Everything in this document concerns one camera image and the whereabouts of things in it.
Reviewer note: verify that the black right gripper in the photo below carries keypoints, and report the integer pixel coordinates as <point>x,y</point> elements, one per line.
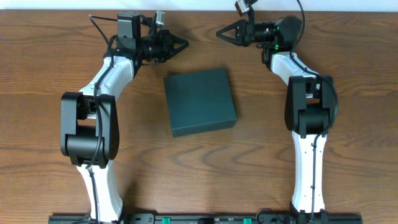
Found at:
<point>243,32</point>

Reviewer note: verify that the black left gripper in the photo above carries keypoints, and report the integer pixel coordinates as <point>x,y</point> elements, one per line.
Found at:
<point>167,45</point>

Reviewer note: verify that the dark green box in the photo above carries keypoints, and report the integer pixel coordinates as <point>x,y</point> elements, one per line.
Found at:
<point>199,102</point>

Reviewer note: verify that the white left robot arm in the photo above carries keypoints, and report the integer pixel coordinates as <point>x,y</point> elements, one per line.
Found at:
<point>89,128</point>

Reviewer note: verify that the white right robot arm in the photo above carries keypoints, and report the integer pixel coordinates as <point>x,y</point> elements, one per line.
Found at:
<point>310,105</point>

